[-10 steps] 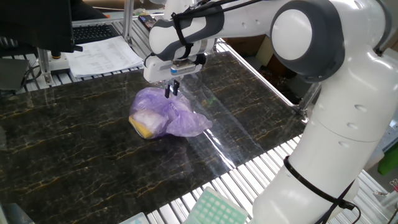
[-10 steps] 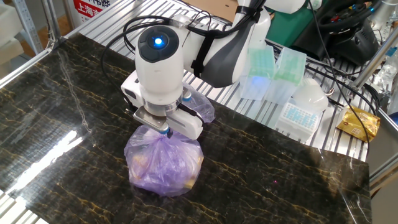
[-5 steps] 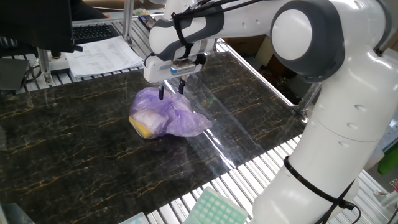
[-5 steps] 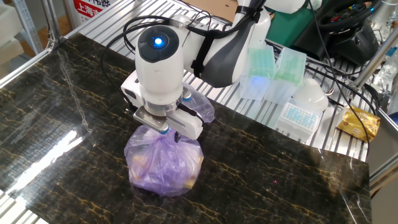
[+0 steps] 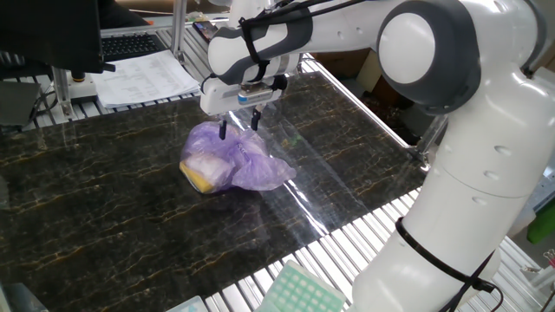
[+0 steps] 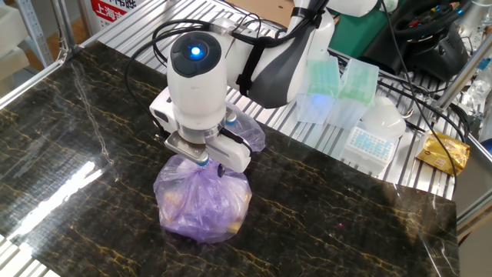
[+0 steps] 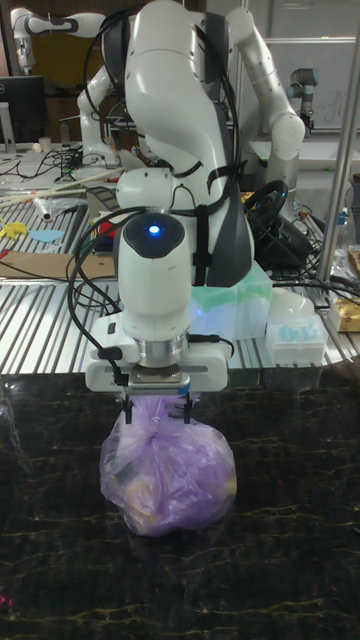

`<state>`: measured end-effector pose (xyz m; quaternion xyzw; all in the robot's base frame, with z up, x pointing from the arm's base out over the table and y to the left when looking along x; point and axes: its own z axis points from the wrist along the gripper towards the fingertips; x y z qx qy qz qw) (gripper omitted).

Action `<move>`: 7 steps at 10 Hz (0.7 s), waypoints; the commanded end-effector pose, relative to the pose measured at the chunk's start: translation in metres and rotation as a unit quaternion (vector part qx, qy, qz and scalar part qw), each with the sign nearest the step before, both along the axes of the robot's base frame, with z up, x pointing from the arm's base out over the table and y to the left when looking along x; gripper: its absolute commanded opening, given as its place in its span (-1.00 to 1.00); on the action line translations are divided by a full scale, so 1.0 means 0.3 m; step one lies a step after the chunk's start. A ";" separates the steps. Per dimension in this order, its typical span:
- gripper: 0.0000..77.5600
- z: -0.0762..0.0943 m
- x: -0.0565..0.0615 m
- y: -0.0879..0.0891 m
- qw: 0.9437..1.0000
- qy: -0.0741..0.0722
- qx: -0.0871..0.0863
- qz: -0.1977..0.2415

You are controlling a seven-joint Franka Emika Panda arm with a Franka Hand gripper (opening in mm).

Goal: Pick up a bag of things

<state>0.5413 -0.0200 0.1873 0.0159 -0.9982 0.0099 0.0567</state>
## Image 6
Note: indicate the clear plastic bag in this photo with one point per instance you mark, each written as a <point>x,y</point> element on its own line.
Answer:
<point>476,90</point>

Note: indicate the black marble pattern mat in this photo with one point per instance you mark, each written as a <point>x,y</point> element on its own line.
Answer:
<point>307,223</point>

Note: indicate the white plastic bowl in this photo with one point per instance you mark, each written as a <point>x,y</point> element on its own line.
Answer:
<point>384,117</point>

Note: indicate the purple plastic bag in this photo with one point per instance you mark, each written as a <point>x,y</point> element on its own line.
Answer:
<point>200,204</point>

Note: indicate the black steering wheel controller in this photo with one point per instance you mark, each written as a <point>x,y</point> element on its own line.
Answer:
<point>434,54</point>

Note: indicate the red white printed box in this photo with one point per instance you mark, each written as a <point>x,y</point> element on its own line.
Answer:
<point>115,11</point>

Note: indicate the brown cardboard sheet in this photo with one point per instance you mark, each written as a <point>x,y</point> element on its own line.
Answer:
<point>261,9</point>

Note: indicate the green pipette tip box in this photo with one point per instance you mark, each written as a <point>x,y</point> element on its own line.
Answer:
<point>355,92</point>
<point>319,88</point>

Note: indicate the aluminium frame post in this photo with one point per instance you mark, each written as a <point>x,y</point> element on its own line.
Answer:
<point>61,23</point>
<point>461,77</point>

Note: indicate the gold foil packet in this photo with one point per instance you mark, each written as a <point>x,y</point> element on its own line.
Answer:
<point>442,154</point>

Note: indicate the white plastic crate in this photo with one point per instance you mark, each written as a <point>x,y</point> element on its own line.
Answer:
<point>11,42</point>

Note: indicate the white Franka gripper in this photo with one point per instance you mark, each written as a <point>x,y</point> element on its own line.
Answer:
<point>230,158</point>

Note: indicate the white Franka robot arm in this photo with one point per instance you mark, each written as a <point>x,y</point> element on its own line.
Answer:
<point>200,88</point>

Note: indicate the white pipette tip box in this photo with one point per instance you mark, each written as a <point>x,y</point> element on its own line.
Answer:
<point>367,148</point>

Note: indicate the silver blue tipped wrist camera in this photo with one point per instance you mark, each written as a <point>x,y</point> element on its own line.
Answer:
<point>186,148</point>
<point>231,119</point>

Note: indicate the grey perforated shelf upright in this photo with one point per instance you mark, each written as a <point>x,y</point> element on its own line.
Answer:
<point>34,31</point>

